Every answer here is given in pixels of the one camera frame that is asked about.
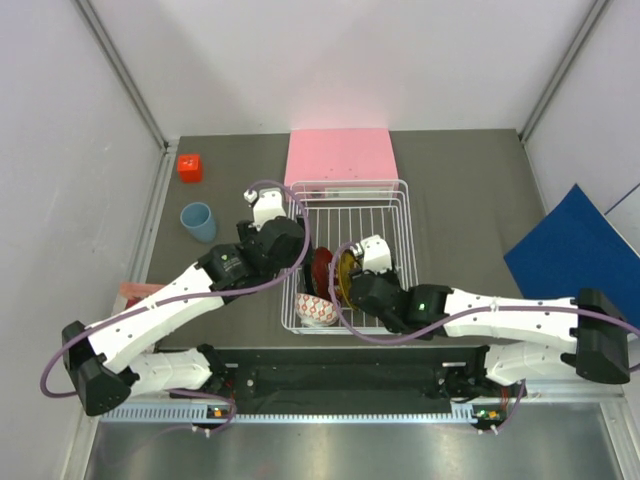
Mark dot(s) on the red floral plate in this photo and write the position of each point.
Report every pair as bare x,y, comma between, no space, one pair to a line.
320,272

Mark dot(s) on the yellow patterned plate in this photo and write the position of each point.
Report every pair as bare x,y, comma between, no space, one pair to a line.
348,265

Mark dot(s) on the light blue plastic cup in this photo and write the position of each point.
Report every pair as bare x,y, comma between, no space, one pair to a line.
198,220

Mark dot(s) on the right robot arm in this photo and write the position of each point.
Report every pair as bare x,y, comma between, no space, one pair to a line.
569,337

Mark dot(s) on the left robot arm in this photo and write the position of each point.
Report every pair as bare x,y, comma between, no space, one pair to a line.
109,362

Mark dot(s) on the red white patterned bowl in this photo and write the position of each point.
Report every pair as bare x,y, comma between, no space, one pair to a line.
315,311

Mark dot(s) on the pink binder box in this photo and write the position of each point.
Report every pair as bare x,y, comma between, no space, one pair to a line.
342,162

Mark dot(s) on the red cube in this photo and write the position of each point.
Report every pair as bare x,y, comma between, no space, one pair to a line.
190,168

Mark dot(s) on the blue folder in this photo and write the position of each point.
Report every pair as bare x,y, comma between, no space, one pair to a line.
576,247

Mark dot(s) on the white wire dish rack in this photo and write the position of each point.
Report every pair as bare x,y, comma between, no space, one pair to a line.
350,211

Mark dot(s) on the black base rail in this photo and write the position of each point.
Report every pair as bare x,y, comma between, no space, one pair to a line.
402,379

